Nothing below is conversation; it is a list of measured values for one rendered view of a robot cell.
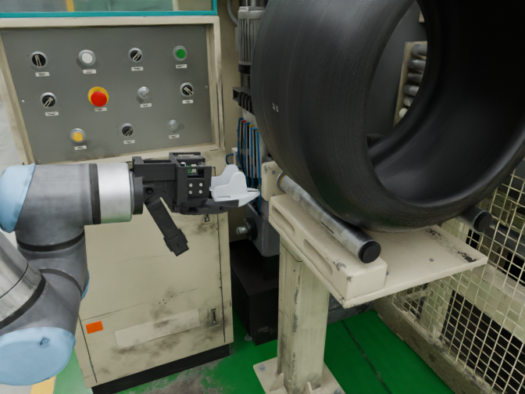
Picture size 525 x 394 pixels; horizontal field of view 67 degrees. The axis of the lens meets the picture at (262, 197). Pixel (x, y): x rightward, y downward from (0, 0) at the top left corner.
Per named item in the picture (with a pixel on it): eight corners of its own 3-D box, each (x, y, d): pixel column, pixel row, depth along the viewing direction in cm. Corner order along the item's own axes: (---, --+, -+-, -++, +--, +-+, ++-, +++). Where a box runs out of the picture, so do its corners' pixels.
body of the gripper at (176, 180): (217, 166, 60) (133, 169, 55) (213, 217, 63) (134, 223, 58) (204, 151, 66) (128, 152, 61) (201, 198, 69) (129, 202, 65)
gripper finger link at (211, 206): (241, 203, 63) (187, 207, 60) (241, 212, 64) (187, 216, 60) (232, 191, 67) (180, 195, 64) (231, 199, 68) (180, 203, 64)
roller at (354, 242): (294, 185, 101) (279, 191, 100) (293, 170, 99) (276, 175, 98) (382, 259, 72) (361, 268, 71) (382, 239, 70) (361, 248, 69)
